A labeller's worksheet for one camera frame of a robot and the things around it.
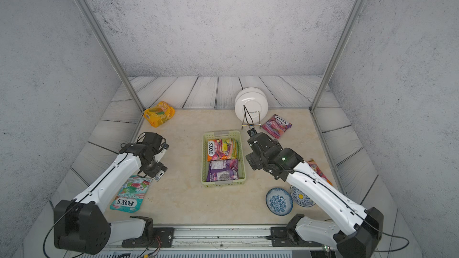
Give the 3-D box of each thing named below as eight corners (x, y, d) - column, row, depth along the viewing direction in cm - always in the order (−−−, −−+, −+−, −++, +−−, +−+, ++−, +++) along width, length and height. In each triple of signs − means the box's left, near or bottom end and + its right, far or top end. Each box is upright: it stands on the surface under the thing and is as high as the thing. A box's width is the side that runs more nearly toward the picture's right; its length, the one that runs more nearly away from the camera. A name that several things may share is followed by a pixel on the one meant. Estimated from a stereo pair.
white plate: (234, 126, 113) (234, 105, 99) (234, 108, 124) (234, 87, 110) (265, 126, 113) (269, 105, 99) (262, 108, 124) (265, 86, 110)
